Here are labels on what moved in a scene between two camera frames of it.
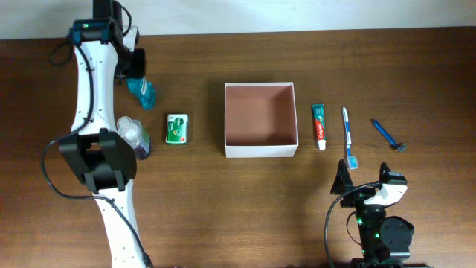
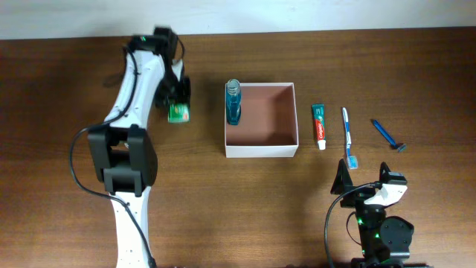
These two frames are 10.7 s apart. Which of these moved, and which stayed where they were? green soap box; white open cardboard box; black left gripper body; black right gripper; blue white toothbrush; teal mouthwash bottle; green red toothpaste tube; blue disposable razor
Moved: black left gripper body; green soap box; teal mouthwash bottle
Stayed: black right gripper; blue disposable razor; blue white toothbrush; green red toothpaste tube; white open cardboard box
